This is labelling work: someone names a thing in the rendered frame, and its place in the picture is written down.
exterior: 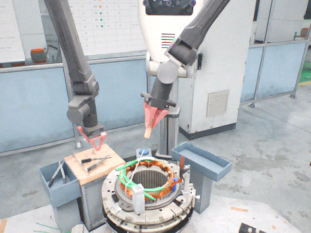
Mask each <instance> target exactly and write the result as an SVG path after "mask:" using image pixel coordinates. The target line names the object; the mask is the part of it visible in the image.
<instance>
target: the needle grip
mask: <svg viewBox="0 0 311 233"><path fill-rule="evenodd" d="M153 122H154V120H153V119H152V121H151V123H150V125H149V126H148V128H146V132H145V136H144V137H145V138H150V133H151V129H152V125H153Z"/></svg>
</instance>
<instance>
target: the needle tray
mask: <svg viewBox="0 0 311 233"><path fill-rule="evenodd" d="M181 156H183V158H184V165H185V166H189V165H190V181H191V183H193V188H194V189H195V190H196V191H195V195H196V196H197V194H199V195H200V199H199V202H197V201H196V199H195V201H194V211H195V212H197V213H198V214H201V213H202V212H203V211H204V210H205V209H207V208H208V207H209V205H210V196H211V188H212V180H214V181H215V182H218V181H220V180H221V178H222V177H224V176H225V175H226V174H227V173H229V172H230V171H231V168H232V162H230V161H227V160H225V159H223V158H221V157H220V156H218V155H216V154H213V153H211V152H209V151H206V150H204V149H202V148H200V147H198V146H196V145H193V144H191V143H189V142H184V143H183V144H181V145H179V146H177V147H176V148H174V149H172V158H173V159H175V160H177V161H179V162H180V160H181Z"/></svg>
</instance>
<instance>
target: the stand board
mask: <svg viewBox="0 0 311 233"><path fill-rule="evenodd" d="M92 149H94V148H92ZM92 149H89V150H85V151H83V152H79V153H76V154H75V155H76V157H77V159H78V160H79V161H80V162H81V160H83V159H88V158H98V157H105V156H107V155H109V154H110V155H109V156H108V157H112V158H108V159H105V160H104V161H105V165H103V164H102V163H100V164H99V165H98V166H97V167H96V168H95V169H93V170H91V171H90V172H89V175H90V176H88V175H87V173H86V172H85V171H84V170H83V169H82V168H81V166H80V165H79V164H78V162H77V161H76V160H75V158H74V157H73V155H71V156H69V157H66V158H64V159H65V160H66V162H67V163H68V165H69V166H70V168H71V169H72V170H73V172H74V173H75V175H76V176H77V178H78V179H79V184H80V185H83V184H86V183H88V182H90V181H92V180H95V179H97V178H99V177H102V176H104V175H107V174H109V173H111V172H112V171H113V170H115V169H116V168H118V167H119V166H121V165H123V166H124V165H125V161H124V160H123V159H121V158H120V157H119V156H118V155H117V154H116V153H115V152H114V151H113V150H112V149H111V148H110V147H109V146H108V145H107V144H104V145H102V147H101V149H100V150H99V151H96V150H95V149H94V150H95V152H96V155H94V154H93V153H92ZM99 161H100V160H96V161H91V162H89V163H84V164H83V166H84V167H85V168H86V169H87V168H88V167H90V166H92V165H93V164H97V163H98V162H99Z"/></svg>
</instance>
